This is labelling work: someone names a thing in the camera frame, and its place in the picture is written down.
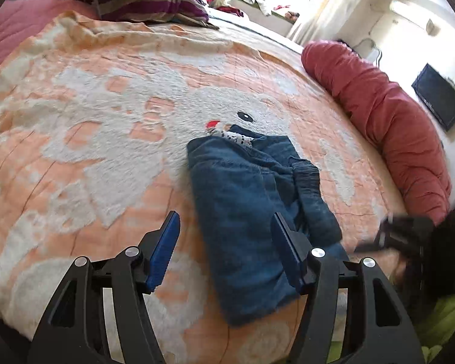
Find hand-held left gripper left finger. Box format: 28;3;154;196
30;210;183;364

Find red cloth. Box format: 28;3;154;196
216;5;245;18

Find beige bed sheet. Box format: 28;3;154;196
208;8;305;53

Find clothes on window sill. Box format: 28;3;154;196
234;0;301;20

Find blue pants with white lace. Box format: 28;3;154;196
186;123;349;329

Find rolled pink duvet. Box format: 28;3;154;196
301;40;452;224

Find orange and white printed blanket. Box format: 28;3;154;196
0;9;410;364

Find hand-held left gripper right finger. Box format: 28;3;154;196
271;212;425;364

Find black monitor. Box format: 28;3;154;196
411;62;455;131

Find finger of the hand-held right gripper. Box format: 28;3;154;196
354;231;387;254

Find cream curtain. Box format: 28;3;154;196
288;0;376;44

